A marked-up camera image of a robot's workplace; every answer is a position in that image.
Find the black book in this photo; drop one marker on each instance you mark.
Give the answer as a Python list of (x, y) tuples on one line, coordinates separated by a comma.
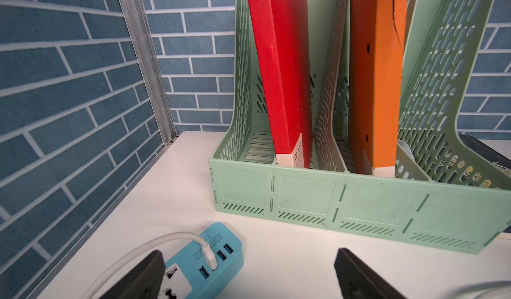
[(494, 157)]

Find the green plastic file organizer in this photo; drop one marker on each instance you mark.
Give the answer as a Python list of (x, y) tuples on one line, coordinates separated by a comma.
[(442, 195)]

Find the orange folder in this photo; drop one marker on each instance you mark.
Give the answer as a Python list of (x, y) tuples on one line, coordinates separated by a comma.
[(377, 44)]

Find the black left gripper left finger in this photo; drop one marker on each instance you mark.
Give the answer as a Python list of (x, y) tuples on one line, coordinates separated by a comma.
[(143, 281)]

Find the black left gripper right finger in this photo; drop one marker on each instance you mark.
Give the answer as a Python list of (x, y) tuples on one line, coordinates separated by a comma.
[(357, 280)]

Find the red folder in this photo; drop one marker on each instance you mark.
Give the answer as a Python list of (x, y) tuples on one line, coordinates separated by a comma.
[(282, 43)]

